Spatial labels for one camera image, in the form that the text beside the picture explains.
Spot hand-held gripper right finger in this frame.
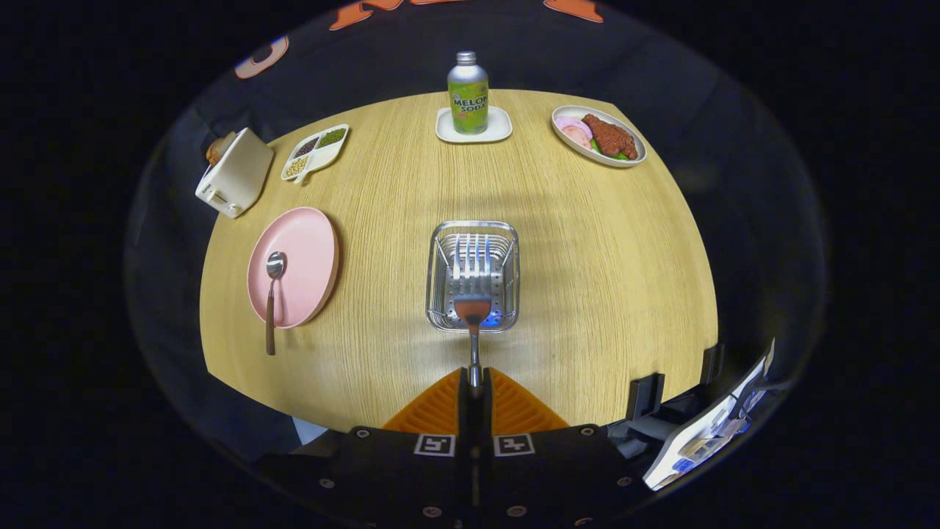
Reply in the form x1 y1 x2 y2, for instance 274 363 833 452
476 367 647 528

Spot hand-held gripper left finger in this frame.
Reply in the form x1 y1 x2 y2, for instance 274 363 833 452
308 367 477 526

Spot fork with wooden handle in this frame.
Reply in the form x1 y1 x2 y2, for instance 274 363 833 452
453 234 493 390

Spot spoon with wooden handle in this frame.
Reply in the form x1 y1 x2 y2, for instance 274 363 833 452
265 251 287 356

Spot pink round plate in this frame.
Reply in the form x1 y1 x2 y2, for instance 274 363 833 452
247 206 340 329

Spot white oval food plate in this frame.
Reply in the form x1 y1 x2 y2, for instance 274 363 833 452
552 105 648 168

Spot white divided snack dish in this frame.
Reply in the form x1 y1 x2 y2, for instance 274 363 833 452
281 123 350 184

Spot brown meat patty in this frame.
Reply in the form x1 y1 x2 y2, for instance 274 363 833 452
582 113 638 160

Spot pink ham slices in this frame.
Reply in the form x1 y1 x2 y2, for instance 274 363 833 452
554 115 594 151

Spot white square coaster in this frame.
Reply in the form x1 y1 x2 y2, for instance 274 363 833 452
435 106 513 144

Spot white toaster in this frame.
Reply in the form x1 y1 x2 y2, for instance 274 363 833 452
195 128 275 219

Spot toasted bread slice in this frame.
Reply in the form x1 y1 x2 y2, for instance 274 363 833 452
206 132 237 166

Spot green label drink bottle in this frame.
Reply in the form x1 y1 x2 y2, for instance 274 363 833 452
447 51 490 135

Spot metal wire cutlery basket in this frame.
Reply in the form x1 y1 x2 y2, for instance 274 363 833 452
426 220 521 334

